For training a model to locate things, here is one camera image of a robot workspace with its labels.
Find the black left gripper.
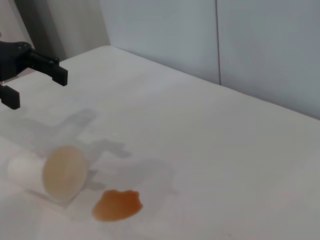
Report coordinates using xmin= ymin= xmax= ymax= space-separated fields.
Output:
xmin=0 ymin=41 xmax=69 ymax=111

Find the white paper cup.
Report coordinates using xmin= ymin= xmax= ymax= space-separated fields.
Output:
xmin=6 ymin=144 xmax=89 ymax=204

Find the brown liquid stain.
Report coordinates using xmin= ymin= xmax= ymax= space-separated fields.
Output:
xmin=91 ymin=189 xmax=144 ymax=222

